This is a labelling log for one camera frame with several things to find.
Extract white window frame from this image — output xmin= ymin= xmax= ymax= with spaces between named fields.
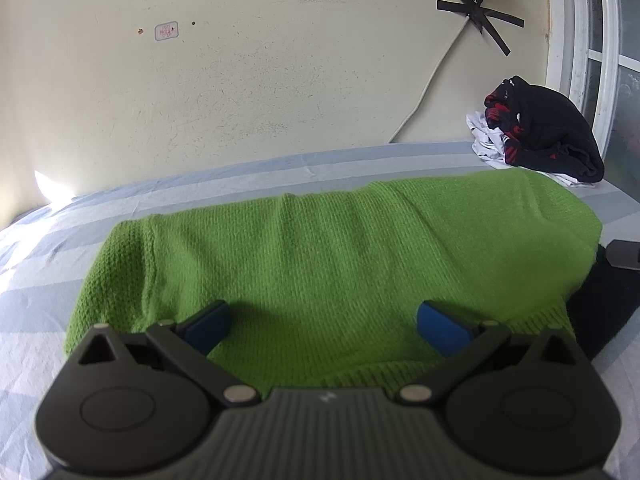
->
xmin=544 ymin=0 xmax=640 ymax=161

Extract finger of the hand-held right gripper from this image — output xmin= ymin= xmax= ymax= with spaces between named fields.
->
xmin=605 ymin=240 xmax=640 ymax=271

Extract green striped knit sweater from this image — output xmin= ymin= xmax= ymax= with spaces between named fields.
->
xmin=65 ymin=167 xmax=640 ymax=391

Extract white cable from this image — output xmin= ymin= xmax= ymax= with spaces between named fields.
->
xmin=387 ymin=0 xmax=481 ymax=145

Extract white crumpled garment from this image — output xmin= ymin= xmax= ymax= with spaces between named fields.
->
xmin=466 ymin=110 xmax=598 ymax=189

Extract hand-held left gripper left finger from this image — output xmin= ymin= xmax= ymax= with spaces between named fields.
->
xmin=65 ymin=300 xmax=263 ymax=406

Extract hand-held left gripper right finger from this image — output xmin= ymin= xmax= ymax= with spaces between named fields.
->
xmin=397 ymin=300 xmax=588 ymax=406

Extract black folded garment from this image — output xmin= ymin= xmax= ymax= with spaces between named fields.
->
xmin=500 ymin=75 xmax=606 ymax=184

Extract black tape strip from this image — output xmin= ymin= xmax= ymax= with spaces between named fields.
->
xmin=441 ymin=0 xmax=512 ymax=56
xmin=437 ymin=0 xmax=526 ymax=28

